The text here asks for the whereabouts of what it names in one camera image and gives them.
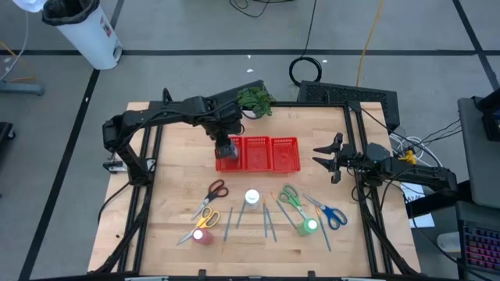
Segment yellow cable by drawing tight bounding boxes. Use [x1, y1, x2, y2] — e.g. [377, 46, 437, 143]
[355, 0, 386, 87]

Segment backlit black keyboard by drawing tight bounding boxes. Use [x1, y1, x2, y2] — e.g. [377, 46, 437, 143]
[462, 221, 500, 274]

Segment dark desk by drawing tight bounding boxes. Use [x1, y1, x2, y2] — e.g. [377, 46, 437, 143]
[455, 201, 500, 281]

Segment black looped floor cable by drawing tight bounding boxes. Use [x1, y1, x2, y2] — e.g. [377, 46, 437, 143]
[228, 0, 277, 19]

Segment green potted plant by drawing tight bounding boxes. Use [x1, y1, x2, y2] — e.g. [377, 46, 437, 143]
[236, 85, 277, 119]

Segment white computer mouse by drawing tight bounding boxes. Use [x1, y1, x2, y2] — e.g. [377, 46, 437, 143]
[436, 231, 463, 254]

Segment blue handled scissors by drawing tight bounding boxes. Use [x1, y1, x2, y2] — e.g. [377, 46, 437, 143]
[302, 194, 348, 230]

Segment white paper sheet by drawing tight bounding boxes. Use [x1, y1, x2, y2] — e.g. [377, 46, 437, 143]
[398, 182, 436, 229]

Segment white trash can black liner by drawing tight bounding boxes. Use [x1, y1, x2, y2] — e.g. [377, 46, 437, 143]
[41, 0, 124, 71]

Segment black angled panel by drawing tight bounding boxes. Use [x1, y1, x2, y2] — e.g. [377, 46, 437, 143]
[210, 80, 266, 102]

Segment white plastic object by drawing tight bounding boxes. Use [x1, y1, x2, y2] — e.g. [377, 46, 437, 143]
[12, 0, 48, 13]

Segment black aluminium table frame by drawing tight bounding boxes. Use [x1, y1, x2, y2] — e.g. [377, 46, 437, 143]
[91, 87, 421, 281]

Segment black coiled hanging cable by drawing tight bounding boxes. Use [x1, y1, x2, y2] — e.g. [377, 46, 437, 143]
[287, 0, 323, 88]

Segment green paint bottle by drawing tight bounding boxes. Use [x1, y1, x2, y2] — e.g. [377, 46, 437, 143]
[295, 218, 320, 237]

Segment black monitor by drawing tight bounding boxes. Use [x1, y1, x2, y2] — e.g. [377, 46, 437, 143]
[472, 88, 500, 142]

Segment red paint bottle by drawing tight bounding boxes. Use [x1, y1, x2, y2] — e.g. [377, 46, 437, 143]
[191, 228, 215, 247]

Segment thin white cable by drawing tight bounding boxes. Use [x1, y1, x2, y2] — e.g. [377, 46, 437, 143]
[0, 10, 31, 82]

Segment black red handled scissors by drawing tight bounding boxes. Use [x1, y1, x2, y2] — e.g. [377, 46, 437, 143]
[191, 179, 230, 221]

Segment black arm base cable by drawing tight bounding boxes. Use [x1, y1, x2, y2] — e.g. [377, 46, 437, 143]
[96, 181, 132, 226]

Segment green handled scissors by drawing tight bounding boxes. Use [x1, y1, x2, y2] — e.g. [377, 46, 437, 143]
[277, 184, 309, 222]

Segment dark blue paint bottle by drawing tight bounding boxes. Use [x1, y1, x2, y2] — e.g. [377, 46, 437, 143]
[244, 189, 261, 210]

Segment yellow handled scissors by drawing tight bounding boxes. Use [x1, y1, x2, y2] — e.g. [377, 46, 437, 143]
[176, 206, 221, 246]

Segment black chair base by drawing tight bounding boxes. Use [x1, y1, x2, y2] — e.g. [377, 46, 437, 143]
[0, 122, 16, 142]

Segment grey floor bar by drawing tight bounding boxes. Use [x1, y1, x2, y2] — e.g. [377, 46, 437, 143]
[0, 80, 45, 97]

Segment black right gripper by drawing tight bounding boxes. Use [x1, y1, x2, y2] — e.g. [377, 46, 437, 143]
[312, 132, 359, 184]

